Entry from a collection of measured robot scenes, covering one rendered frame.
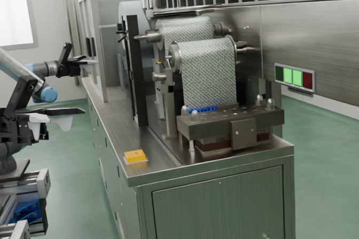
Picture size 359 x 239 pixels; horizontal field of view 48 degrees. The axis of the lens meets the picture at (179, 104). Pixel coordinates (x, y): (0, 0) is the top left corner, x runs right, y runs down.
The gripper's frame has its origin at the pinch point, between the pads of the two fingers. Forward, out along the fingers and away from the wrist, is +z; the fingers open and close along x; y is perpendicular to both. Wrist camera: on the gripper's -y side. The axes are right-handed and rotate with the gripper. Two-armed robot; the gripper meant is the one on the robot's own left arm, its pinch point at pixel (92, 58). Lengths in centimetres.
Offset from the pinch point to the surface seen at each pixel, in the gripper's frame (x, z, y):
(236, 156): 97, 13, 21
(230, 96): 74, 30, 7
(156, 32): 35.7, 17.3, -16.5
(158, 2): -2, 43, -26
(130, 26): 27.8, 8.3, -19.3
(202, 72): 69, 19, -4
